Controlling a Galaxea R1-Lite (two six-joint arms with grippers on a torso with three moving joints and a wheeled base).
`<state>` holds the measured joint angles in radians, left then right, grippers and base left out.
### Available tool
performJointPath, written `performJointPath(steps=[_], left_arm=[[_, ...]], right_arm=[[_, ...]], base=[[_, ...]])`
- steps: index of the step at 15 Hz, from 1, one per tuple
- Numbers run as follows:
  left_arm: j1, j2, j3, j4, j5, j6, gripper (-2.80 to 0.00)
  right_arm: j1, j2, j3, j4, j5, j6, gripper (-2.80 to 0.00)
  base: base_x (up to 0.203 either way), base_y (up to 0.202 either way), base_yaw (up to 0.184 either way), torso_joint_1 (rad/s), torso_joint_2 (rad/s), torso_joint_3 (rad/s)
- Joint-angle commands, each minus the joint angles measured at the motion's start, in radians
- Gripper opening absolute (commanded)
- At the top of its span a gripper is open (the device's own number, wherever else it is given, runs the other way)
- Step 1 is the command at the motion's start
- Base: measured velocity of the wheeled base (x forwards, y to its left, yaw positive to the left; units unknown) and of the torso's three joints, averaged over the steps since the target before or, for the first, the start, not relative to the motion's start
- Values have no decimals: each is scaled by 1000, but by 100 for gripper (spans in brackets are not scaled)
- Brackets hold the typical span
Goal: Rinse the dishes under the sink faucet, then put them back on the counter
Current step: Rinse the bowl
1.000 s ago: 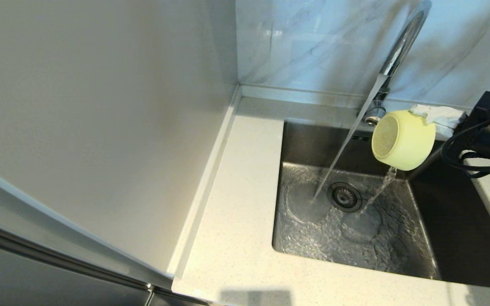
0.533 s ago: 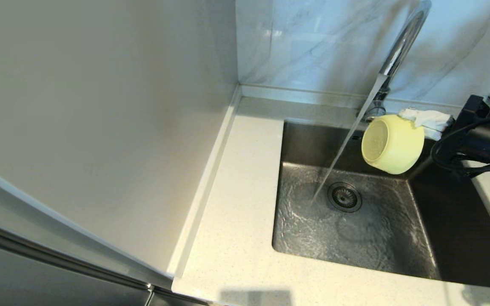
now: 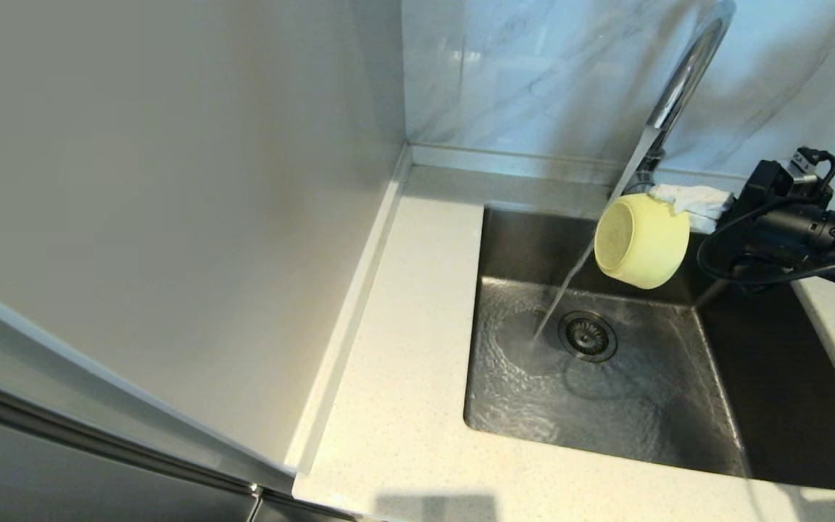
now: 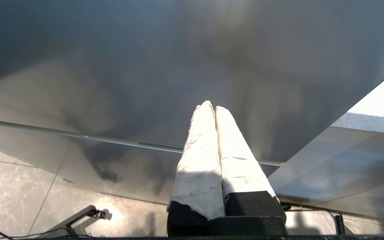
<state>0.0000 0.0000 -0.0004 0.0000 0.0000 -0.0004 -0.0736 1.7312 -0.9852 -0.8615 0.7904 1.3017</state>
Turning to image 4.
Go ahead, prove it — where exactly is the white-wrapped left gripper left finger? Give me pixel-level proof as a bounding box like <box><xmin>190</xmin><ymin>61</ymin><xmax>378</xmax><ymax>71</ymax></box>
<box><xmin>167</xmin><ymin>101</ymin><xmax>226</xmax><ymax>236</ymax></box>

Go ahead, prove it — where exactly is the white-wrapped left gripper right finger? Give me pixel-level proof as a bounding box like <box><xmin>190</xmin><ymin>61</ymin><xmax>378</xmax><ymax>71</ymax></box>
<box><xmin>215</xmin><ymin>106</ymin><xmax>287</xmax><ymax>223</ymax></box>

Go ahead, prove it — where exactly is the grey base cabinet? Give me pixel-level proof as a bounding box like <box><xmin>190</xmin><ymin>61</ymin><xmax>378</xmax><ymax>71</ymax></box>
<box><xmin>269</xmin><ymin>127</ymin><xmax>384</xmax><ymax>222</ymax></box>

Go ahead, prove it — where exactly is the grey refrigerator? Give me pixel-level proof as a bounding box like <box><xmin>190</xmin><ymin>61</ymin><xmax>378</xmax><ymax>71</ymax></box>
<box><xmin>0</xmin><ymin>0</ymin><xmax>384</xmax><ymax>205</ymax></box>

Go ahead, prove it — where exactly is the grey metal stand leg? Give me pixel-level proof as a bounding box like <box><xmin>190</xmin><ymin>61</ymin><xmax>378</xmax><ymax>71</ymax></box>
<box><xmin>45</xmin><ymin>205</ymin><xmax>107</xmax><ymax>239</ymax></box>

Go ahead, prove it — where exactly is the black coiled cable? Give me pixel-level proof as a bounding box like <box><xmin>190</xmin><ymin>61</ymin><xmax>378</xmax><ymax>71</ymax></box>
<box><xmin>334</xmin><ymin>213</ymin><xmax>346</xmax><ymax>235</ymax></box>

